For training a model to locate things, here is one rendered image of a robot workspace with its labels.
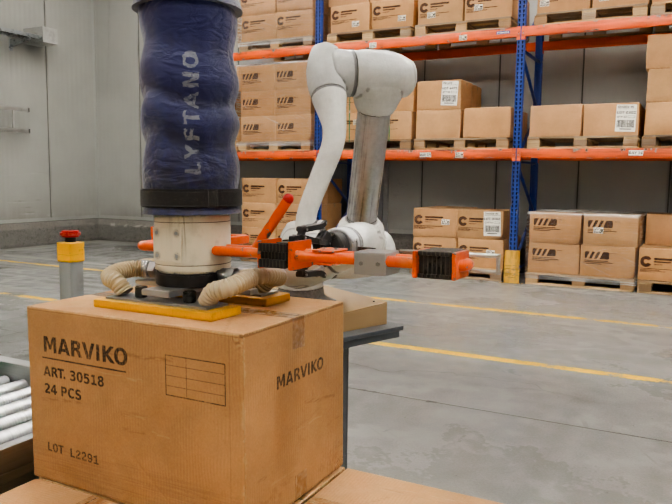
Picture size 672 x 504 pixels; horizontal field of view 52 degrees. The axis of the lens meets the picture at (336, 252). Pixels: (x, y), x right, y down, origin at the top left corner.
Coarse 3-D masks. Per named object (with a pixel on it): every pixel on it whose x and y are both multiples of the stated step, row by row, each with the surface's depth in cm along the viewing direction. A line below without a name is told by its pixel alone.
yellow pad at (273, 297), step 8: (176, 296) 168; (232, 296) 160; (240, 296) 159; (248, 296) 158; (256, 296) 158; (264, 296) 158; (272, 296) 158; (280, 296) 160; (288, 296) 163; (248, 304) 158; (256, 304) 156; (264, 304) 155; (272, 304) 157
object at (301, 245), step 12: (264, 240) 145; (276, 240) 149; (288, 240) 150; (300, 240) 144; (264, 252) 144; (276, 252) 142; (288, 252) 141; (264, 264) 143; (276, 264) 141; (288, 264) 141; (300, 264) 144
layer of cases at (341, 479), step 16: (32, 480) 158; (48, 480) 158; (336, 480) 160; (352, 480) 160; (368, 480) 160; (384, 480) 160; (400, 480) 160; (0, 496) 150; (16, 496) 150; (32, 496) 150; (48, 496) 150; (64, 496) 150; (80, 496) 150; (96, 496) 151; (304, 496) 152; (320, 496) 152; (336, 496) 152; (352, 496) 152; (368, 496) 152; (384, 496) 152; (400, 496) 152; (416, 496) 152; (432, 496) 152; (448, 496) 152; (464, 496) 153
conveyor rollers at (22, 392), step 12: (0, 384) 234; (12, 384) 229; (24, 384) 232; (0, 396) 215; (12, 396) 218; (24, 396) 221; (0, 408) 205; (12, 408) 207; (24, 408) 211; (0, 420) 195; (12, 420) 197; (24, 420) 200; (0, 432) 185; (12, 432) 187; (24, 432) 190; (0, 444) 183
